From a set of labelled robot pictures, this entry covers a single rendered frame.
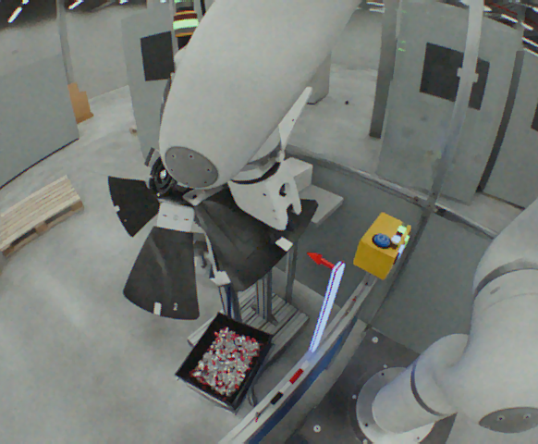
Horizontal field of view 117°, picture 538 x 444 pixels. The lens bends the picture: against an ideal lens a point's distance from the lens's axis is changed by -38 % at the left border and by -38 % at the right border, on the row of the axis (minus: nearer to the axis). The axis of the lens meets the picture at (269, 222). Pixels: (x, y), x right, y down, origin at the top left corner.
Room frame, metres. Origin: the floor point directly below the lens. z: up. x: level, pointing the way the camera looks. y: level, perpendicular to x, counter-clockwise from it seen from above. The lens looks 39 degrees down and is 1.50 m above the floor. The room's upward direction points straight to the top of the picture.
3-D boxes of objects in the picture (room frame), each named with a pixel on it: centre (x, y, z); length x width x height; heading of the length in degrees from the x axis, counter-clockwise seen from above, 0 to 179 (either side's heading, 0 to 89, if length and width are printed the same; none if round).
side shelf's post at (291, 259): (0.99, -0.13, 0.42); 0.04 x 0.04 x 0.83; 49
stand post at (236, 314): (0.67, 0.18, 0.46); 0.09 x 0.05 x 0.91; 49
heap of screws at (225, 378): (0.24, 0.11, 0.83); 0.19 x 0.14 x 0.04; 155
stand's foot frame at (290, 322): (0.74, 0.12, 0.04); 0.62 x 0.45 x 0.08; 139
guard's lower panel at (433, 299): (1.04, -0.33, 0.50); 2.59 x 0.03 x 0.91; 49
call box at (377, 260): (0.49, -0.32, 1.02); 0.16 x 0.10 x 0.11; 139
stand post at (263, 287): (0.84, 0.03, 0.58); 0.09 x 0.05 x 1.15; 49
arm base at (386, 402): (0.07, -0.27, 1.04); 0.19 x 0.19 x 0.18
